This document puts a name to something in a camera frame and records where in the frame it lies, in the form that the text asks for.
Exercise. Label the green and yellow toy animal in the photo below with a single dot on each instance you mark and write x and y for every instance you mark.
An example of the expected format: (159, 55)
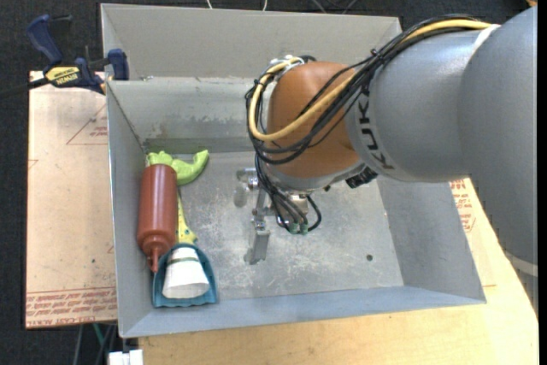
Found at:
(188, 167)

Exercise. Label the red-brown squeeze bottle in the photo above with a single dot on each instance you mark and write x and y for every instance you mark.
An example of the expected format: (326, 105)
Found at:
(157, 205)

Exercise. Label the black cylinder on white bracket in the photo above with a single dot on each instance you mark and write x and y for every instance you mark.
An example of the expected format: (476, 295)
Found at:
(361, 178)

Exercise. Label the brown cardboard board red print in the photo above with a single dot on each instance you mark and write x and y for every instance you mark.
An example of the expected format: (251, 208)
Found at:
(68, 201)

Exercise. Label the grey metal bin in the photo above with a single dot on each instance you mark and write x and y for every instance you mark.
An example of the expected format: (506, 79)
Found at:
(333, 252)

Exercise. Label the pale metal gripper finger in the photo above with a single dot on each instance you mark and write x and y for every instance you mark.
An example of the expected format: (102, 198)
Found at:
(242, 196)
(258, 245)

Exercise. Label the blue plastic scoop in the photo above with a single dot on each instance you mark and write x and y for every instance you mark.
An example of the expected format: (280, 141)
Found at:
(211, 290)

